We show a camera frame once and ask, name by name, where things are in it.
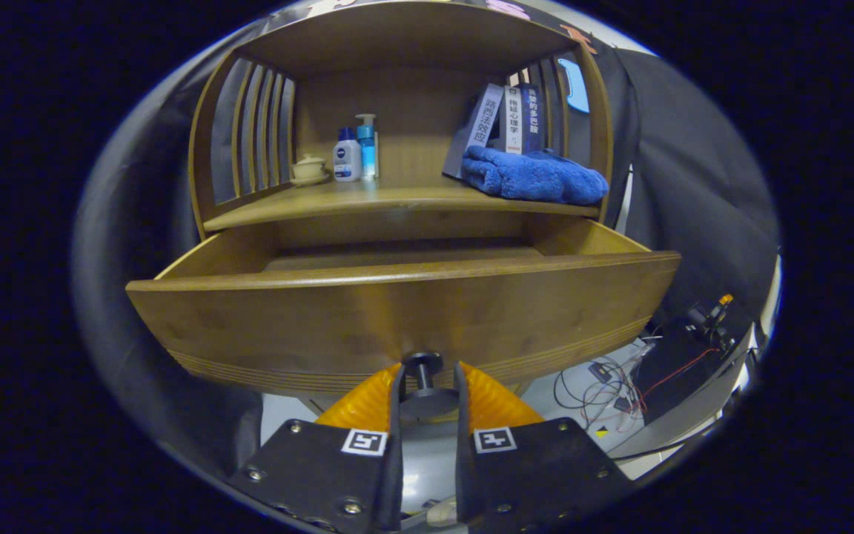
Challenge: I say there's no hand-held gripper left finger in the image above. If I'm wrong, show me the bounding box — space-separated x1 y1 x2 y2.
227 362 406 533

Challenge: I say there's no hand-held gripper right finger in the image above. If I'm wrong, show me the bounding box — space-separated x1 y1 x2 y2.
453 362 635 533

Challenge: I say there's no wooden drawer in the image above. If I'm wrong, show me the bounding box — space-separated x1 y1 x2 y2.
125 215 682 431

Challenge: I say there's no wooden countertop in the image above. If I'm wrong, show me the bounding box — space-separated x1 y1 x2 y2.
203 174 606 232

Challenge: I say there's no wooden cabinet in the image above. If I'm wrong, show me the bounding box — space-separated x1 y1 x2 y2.
188 0 615 416

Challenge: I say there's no black case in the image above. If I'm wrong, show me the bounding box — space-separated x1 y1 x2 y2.
635 326 754 425

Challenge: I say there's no black orange tool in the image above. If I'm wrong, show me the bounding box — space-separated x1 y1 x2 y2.
686 294 735 349

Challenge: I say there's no blue folded towel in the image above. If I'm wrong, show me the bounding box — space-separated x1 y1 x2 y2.
461 145 610 206

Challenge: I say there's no beige lidded teacup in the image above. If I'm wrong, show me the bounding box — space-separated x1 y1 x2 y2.
291 154 330 186

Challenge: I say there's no white bottle blue cap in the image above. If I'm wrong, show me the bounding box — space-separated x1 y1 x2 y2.
333 127 363 183

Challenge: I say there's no blue pump bottle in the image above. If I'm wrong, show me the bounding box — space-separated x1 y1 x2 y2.
355 113 380 181

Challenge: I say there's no grey book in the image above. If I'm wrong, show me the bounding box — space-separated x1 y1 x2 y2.
442 83 506 179

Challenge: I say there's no white spine book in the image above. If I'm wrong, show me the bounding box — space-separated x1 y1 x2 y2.
505 87 526 154

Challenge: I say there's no dark blue book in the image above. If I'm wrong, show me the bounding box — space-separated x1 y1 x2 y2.
522 83 544 154

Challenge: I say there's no tangle of cables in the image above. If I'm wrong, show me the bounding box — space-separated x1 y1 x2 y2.
553 337 724 435

